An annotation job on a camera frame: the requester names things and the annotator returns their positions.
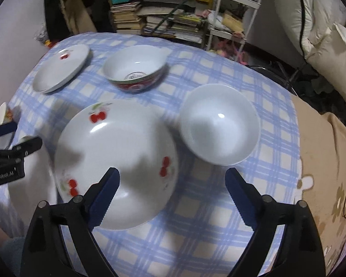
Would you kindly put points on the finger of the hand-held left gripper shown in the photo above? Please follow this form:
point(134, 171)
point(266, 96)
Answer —
point(28, 146)
point(5, 129)

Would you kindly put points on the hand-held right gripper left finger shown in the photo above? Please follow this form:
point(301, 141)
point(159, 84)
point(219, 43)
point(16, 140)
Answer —
point(103, 202)

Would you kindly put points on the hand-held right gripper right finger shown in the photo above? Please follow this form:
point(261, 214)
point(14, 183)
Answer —
point(239, 199)

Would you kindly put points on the white floral print bowl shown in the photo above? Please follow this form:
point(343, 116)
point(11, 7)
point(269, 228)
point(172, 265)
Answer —
point(1, 115)

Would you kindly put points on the large white cherry print plate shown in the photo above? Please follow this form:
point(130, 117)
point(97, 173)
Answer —
point(118, 144)

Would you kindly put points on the plain white bowl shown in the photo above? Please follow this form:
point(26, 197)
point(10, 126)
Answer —
point(219, 132)

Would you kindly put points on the small white cherry print plate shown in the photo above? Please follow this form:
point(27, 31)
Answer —
point(57, 72)

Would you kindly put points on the red patterned bowl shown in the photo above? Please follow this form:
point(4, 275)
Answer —
point(132, 60)

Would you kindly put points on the blue checked bedsheet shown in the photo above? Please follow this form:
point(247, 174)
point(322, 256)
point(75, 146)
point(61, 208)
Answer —
point(190, 207)

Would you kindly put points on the pale fuzzy cloth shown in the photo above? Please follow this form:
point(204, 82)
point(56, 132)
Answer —
point(10, 246)

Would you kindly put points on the beige bear print blanket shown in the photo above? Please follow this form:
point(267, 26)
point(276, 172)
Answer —
point(320, 164)

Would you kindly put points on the yellow red packet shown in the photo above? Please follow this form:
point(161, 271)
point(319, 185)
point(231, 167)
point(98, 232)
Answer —
point(48, 42)

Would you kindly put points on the silver patterned bag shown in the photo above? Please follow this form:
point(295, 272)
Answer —
point(40, 34)

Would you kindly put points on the black hanging garment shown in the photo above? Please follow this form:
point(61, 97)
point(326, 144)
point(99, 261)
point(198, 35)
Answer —
point(56, 14)

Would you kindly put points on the black metal stand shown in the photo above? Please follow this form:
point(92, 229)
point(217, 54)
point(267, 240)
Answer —
point(276, 73)

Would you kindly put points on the beige hanging garment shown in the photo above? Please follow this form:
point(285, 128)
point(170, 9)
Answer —
point(77, 14)

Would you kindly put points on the pink plastic toy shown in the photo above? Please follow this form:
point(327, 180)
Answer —
point(235, 52)

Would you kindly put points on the stack of thick books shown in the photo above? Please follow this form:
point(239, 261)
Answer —
point(127, 20)

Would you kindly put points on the cream pillow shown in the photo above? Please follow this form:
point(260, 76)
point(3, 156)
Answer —
point(337, 60)

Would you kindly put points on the pile of thin books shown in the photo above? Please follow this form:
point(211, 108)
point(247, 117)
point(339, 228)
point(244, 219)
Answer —
point(184, 26)

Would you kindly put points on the white plastic bag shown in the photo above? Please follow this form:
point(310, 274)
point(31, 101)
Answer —
point(216, 18)

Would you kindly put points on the white metal cart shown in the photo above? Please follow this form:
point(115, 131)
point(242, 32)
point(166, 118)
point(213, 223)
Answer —
point(256, 5)

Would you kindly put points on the dark green pole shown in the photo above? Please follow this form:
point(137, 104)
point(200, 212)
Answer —
point(176, 10)

